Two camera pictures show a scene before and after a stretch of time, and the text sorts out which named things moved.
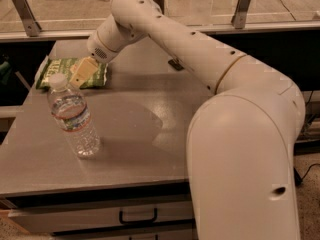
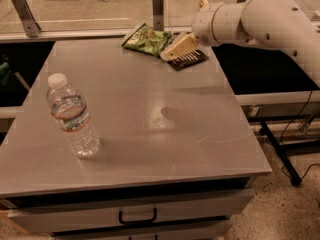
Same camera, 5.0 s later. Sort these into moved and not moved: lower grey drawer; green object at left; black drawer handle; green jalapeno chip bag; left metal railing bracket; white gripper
Moved: white gripper; green jalapeno chip bag
Not moved: lower grey drawer; left metal railing bracket; green object at left; black drawer handle
